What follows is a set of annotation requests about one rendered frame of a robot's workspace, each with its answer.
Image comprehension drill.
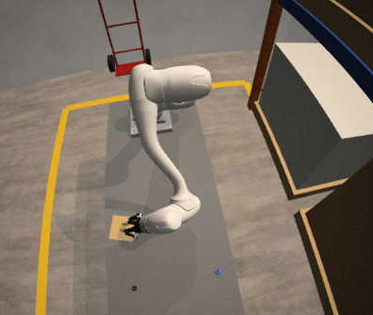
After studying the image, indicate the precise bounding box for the tan flat mat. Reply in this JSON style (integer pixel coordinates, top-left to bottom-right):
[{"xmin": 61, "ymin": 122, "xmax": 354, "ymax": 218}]
[{"xmin": 109, "ymin": 215, "xmax": 134, "ymax": 241}]

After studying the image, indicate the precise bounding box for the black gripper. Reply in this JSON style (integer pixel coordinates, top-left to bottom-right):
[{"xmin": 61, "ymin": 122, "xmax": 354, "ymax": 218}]
[{"xmin": 119, "ymin": 213, "xmax": 144, "ymax": 239}]

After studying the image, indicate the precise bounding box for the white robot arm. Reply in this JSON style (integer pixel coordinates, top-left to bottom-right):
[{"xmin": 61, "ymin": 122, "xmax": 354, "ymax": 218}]
[{"xmin": 128, "ymin": 64, "xmax": 212, "ymax": 234}]

